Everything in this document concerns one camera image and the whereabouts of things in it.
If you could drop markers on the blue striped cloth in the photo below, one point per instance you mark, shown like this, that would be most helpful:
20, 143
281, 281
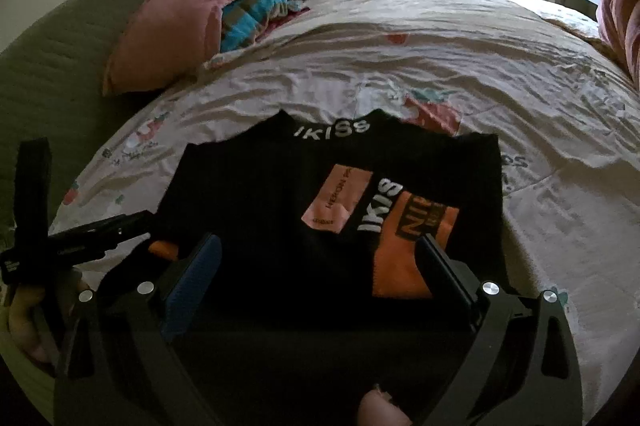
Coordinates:
252, 11

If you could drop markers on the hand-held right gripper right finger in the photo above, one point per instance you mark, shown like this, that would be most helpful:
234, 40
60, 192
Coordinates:
445, 266

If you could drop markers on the green quilted headboard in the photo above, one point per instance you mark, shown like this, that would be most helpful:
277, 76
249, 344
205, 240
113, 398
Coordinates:
55, 71

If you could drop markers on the person's right hand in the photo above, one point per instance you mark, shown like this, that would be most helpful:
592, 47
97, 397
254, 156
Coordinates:
382, 408

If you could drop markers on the pink blanket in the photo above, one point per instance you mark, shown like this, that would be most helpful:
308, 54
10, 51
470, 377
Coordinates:
620, 21

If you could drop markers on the black sweater with orange patches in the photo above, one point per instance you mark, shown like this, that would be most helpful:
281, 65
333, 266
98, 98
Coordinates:
260, 186

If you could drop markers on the person's left hand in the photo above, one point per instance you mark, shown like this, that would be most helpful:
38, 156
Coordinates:
25, 321

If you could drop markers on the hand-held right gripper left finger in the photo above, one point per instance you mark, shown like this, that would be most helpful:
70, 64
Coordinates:
195, 286

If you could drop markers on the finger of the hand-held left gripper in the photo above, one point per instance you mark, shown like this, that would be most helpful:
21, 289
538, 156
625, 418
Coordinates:
107, 246
100, 223

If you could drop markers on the pink pillow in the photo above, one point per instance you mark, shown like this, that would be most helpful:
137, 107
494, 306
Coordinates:
170, 31

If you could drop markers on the white strawberry print quilt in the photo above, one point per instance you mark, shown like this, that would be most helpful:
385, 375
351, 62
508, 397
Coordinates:
400, 71

